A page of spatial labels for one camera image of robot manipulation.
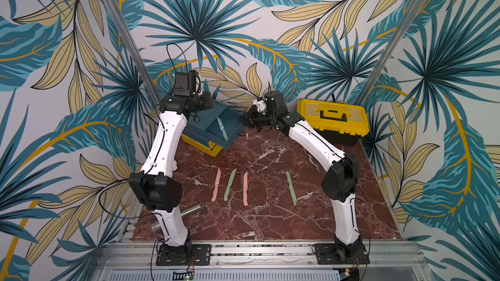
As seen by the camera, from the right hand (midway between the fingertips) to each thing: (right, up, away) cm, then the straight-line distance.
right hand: (236, 118), depth 80 cm
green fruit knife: (-4, -30, +12) cm, 33 cm away
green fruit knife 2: (+25, -32, +10) cm, 42 cm away
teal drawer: (-9, -5, +11) cm, 15 cm away
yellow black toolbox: (+52, -1, +15) cm, 54 cm away
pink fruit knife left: (-10, -28, +12) cm, 32 cm away
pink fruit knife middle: (+4, -31, +10) cm, 33 cm away
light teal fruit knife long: (-8, -4, +12) cm, 15 cm away
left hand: (-11, +7, -1) cm, 13 cm away
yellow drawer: (-17, -12, +15) cm, 26 cm away
